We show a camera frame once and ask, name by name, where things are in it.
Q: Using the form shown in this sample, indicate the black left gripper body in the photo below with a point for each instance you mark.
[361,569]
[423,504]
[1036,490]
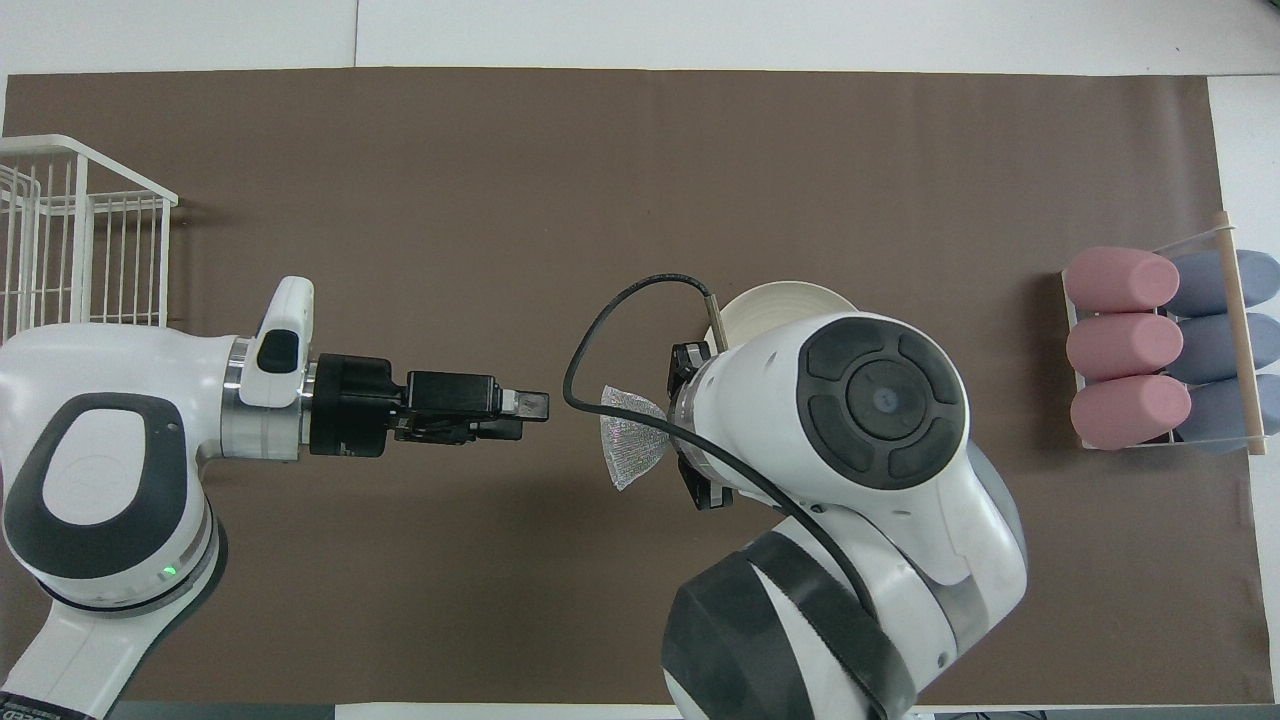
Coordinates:
[350,405]

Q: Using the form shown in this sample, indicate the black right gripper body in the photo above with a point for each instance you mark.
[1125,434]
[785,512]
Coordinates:
[680,425]

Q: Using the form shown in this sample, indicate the silver mesh sponge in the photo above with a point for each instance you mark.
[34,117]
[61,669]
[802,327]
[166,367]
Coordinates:
[632,440]

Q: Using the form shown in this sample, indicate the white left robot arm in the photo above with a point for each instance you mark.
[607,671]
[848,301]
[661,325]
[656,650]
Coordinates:
[100,450]

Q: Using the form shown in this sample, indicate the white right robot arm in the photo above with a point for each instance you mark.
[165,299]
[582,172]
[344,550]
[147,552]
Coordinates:
[880,520]

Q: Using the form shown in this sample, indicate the cream round plate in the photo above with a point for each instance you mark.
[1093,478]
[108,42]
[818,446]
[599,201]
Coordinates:
[790,300]

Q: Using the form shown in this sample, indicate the brown table mat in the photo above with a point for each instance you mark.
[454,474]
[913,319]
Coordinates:
[450,200]

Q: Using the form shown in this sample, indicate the pink cup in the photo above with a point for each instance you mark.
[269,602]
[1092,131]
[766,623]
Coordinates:
[1122,347]
[1128,412]
[1120,280]

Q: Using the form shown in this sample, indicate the blue cup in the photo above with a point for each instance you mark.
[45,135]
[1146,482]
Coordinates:
[1215,415]
[1210,285]
[1210,350]

